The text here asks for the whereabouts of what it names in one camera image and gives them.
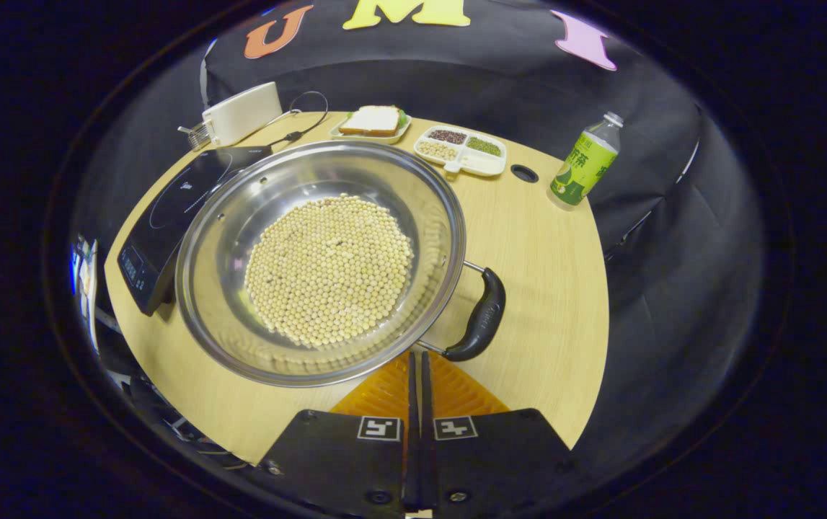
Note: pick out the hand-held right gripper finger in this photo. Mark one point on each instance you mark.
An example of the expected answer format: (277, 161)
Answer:
(425, 404)
(410, 404)

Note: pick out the stainless steel pot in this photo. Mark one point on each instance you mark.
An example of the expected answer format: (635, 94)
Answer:
(283, 180)

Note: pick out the black induction cooktop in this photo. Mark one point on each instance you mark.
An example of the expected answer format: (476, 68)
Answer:
(168, 216)

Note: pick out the pile of soybeans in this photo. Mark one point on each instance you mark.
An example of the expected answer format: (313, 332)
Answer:
(330, 270)

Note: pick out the divided white bean dish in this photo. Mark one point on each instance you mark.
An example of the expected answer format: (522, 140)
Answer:
(478, 164)

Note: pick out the black table grommet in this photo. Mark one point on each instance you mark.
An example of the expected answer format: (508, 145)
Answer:
(524, 173)

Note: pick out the pale sandwich plate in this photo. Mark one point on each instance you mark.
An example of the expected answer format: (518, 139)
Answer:
(391, 137)

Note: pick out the green label drink bottle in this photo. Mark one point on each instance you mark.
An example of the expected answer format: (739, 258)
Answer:
(585, 169)

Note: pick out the sandwich with lettuce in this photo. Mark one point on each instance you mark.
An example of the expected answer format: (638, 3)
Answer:
(370, 121)

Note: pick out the white toaster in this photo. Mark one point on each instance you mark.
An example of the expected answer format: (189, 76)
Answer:
(244, 112)

